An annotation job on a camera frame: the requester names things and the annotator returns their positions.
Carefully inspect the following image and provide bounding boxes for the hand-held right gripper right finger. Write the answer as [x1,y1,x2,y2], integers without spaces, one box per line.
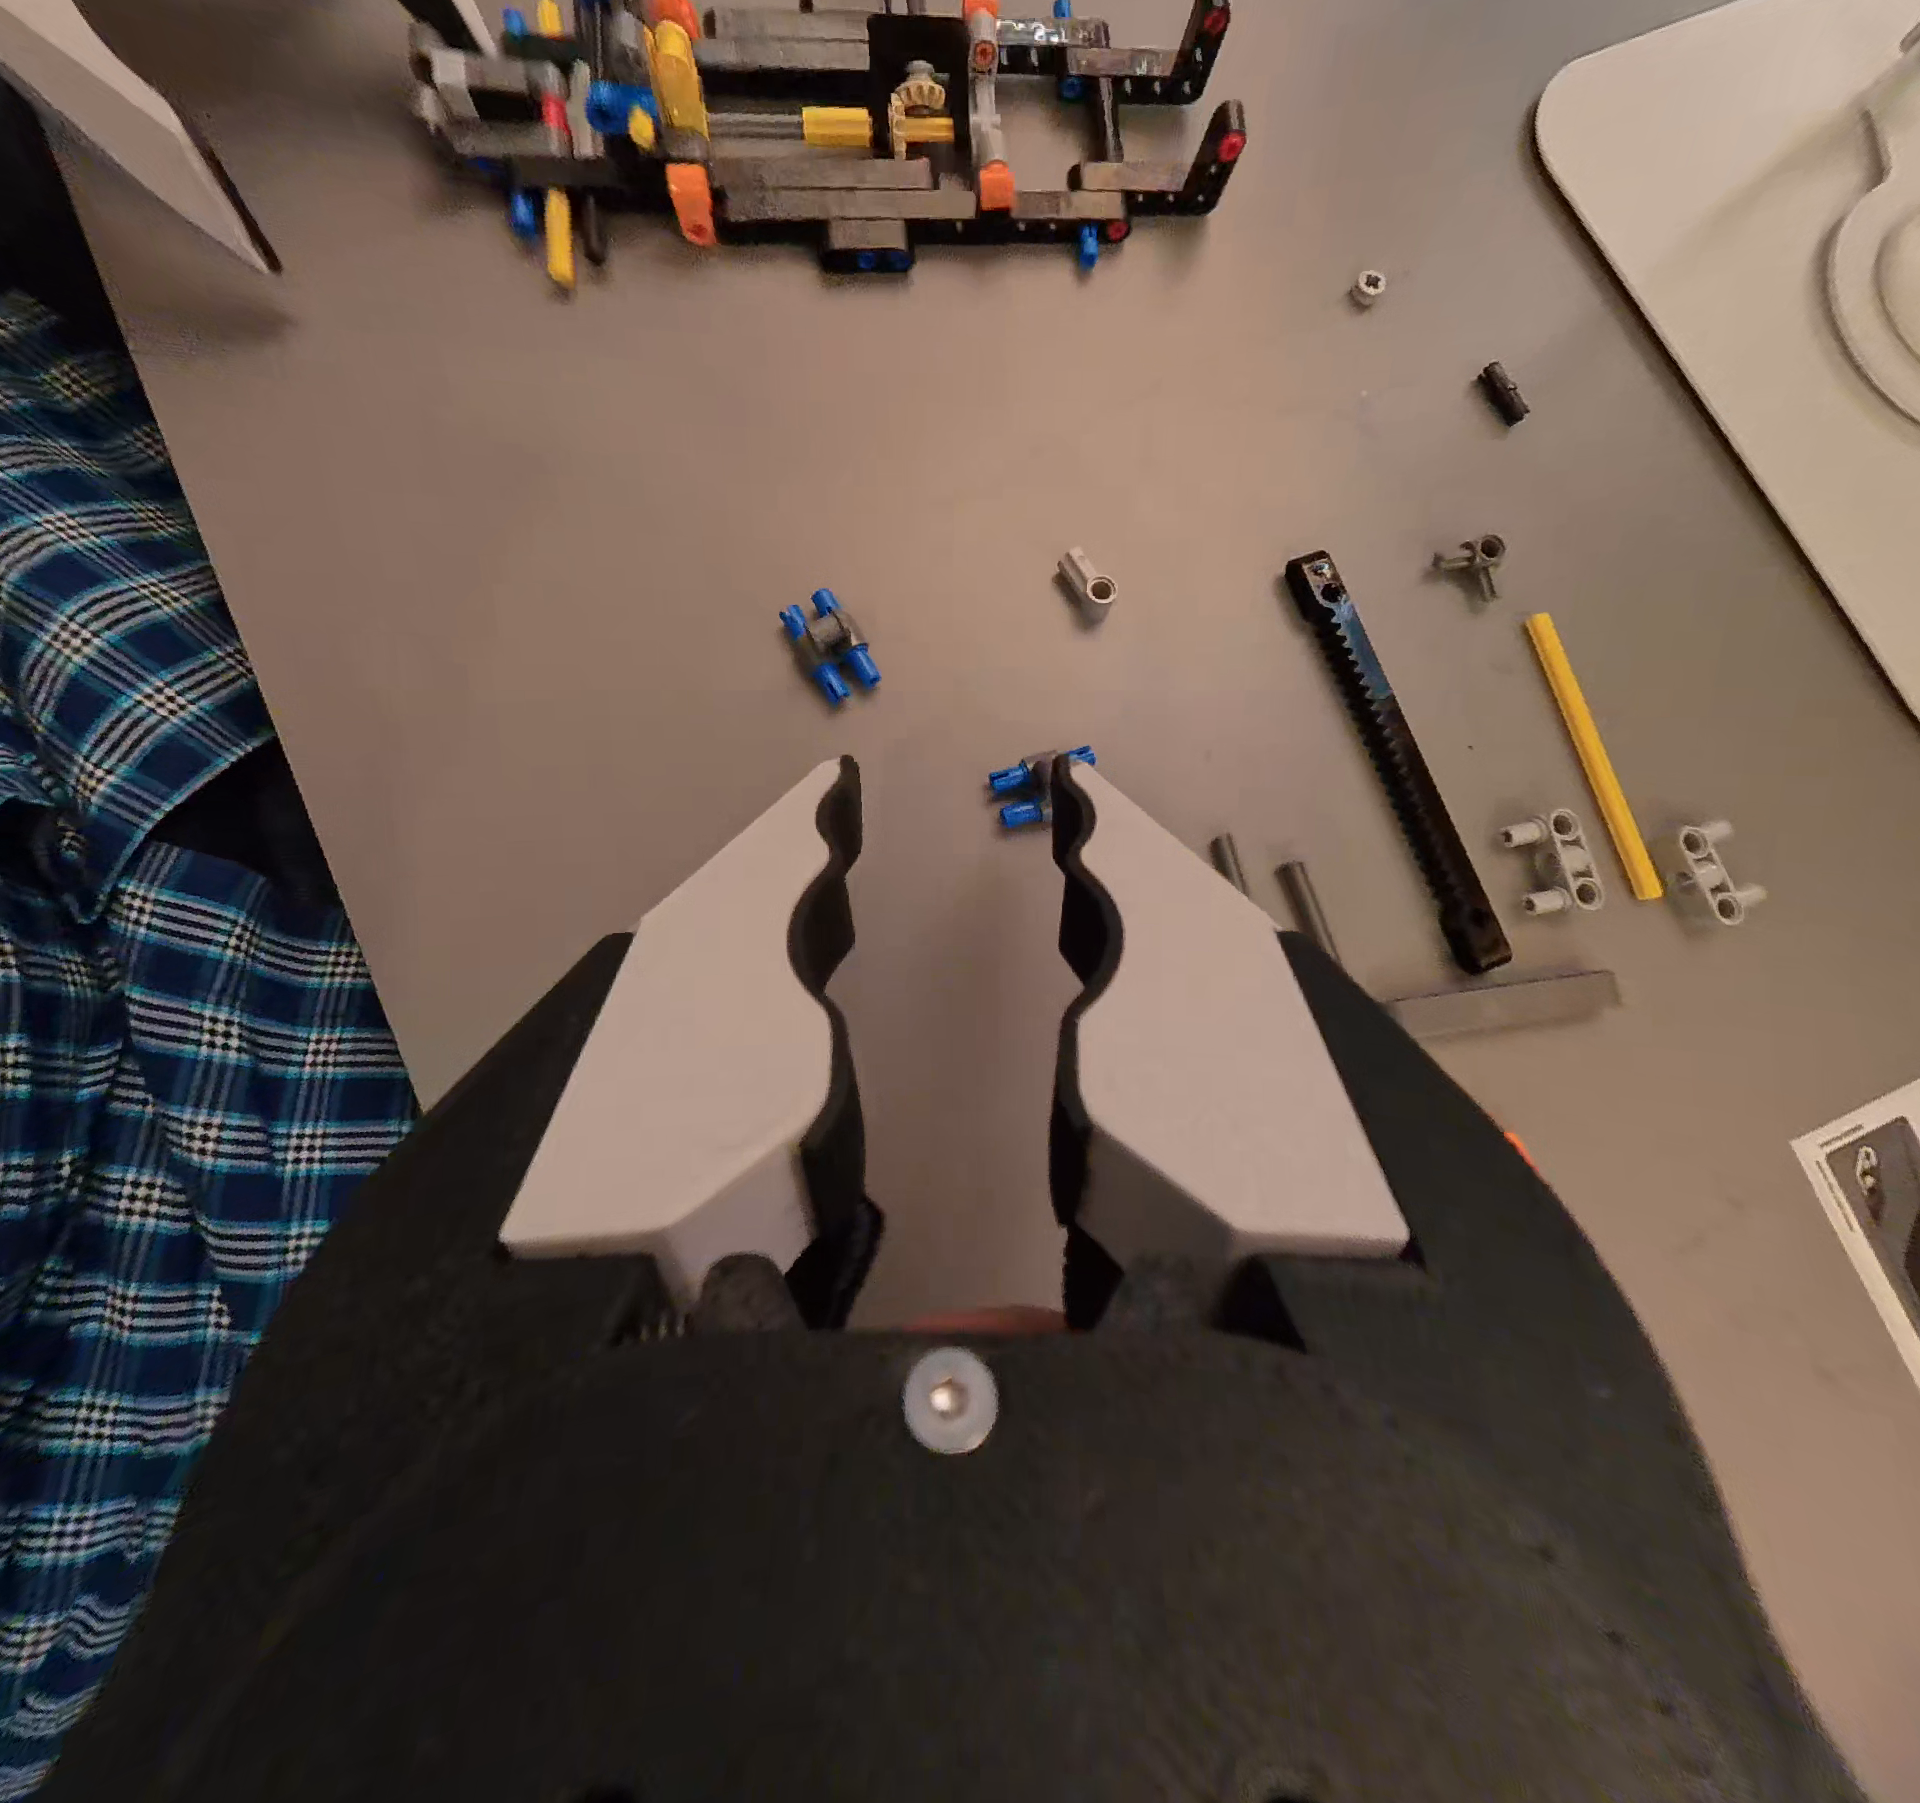
[1054,757,1416,1295]

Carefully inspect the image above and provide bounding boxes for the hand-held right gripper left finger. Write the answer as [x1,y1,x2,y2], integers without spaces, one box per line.
[498,757,869,1295]

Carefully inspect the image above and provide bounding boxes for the grey connector with blue pins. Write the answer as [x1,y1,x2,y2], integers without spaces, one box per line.
[985,745,1097,836]
[777,587,883,709]

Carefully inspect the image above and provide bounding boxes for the lego car chassis assembly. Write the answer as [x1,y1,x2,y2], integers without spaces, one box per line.
[407,0,1250,290]

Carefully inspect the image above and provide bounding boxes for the dark grey lego beam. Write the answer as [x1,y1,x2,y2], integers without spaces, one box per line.
[1379,970,1623,1042]

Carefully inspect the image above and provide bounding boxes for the black lego gear rack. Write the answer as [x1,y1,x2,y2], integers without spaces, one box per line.
[1284,550,1515,975]

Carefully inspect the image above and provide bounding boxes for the yellow lego axle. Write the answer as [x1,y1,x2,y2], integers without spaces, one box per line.
[1524,613,1664,903]

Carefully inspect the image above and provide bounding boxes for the lego sticker sheet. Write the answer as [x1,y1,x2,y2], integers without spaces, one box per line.
[1791,1079,1920,1385]

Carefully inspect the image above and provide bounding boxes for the light grey double pin connector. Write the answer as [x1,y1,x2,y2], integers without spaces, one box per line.
[1669,820,1768,929]
[1496,809,1604,918]

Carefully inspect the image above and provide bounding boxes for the person in blue plaid shirt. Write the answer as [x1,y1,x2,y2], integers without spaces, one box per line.
[0,288,421,1803]

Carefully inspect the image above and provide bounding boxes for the white rounded base board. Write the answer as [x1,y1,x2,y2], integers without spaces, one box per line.
[1534,0,1920,725]

